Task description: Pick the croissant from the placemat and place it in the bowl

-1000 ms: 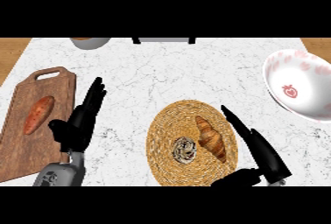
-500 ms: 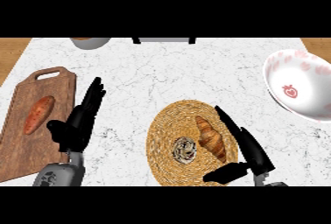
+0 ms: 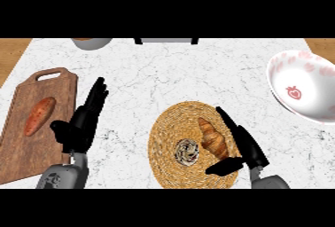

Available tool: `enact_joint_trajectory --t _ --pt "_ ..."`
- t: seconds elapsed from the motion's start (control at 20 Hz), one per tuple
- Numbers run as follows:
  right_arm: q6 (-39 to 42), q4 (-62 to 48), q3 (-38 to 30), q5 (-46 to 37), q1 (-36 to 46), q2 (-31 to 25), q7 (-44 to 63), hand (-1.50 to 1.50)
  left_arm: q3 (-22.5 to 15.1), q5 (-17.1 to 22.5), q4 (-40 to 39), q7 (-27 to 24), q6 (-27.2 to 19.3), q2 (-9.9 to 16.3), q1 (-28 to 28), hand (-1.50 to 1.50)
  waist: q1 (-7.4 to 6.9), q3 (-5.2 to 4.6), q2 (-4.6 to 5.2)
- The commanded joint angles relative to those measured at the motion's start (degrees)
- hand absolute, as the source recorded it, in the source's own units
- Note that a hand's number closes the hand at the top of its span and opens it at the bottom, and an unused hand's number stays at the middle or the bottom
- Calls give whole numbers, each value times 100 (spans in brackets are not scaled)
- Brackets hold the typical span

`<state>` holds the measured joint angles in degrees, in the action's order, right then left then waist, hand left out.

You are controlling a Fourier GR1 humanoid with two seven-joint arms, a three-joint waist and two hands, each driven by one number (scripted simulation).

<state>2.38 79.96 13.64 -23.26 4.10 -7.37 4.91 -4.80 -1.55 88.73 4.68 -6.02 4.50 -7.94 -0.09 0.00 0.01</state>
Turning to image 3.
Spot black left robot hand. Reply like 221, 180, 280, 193
49, 76, 110, 154

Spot brown wooden cutting board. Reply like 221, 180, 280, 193
0, 67, 80, 185

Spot grey round pot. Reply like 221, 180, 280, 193
72, 38, 114, 51

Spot round woven straw placemat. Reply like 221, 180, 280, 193
147, 100, 243, 190

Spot round chocolate chip cookie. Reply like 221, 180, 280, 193
175, 137, 201, 167

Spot white bowl with pink print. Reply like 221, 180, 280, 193
266, 50, 335, 125

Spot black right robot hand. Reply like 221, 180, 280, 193
204, 106, 272, 177

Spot grey appliance with black legs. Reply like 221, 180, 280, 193
134, 38, 201, 45

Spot orange sweet potato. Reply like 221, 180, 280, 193
24, 96, 58, 137

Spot golden brown croissant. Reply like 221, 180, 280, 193
197, 116, 232, 160

